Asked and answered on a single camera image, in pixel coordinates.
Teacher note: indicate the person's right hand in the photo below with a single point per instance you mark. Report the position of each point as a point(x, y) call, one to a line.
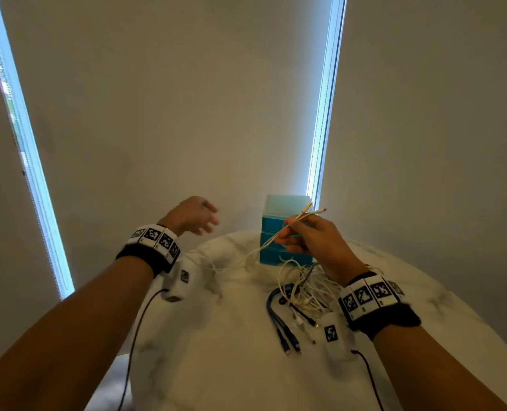
point(327, 249)

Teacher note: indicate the person's left hand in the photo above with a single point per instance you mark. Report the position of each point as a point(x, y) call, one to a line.
point(185, 217)

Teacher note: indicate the person's right fingers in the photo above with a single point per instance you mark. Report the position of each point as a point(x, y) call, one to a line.
point(294, 238)

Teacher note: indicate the person's left fingers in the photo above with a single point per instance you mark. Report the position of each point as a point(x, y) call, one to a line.
point(207, 217)

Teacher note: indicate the person's right forearm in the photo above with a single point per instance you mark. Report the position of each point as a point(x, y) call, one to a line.
point(424, 372)

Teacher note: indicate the person's left forearm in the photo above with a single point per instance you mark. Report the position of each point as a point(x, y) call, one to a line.
point(65, 338)

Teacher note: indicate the teal plastic drawer box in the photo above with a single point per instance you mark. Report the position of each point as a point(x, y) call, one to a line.
point(285, 206)

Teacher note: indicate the black marker wristband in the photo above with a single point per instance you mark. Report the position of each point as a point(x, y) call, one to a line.
point(153, 247)
point(375, 300)

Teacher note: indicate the white roller blind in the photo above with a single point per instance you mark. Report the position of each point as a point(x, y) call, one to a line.
point(172, 102)
point(433, 145)
point(1, 231)

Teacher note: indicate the window strip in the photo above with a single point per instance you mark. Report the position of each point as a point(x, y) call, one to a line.
point(26, 141)
point(327, 102)

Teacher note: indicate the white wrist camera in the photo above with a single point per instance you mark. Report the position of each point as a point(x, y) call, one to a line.
point(334, 336)
point(180, 280)

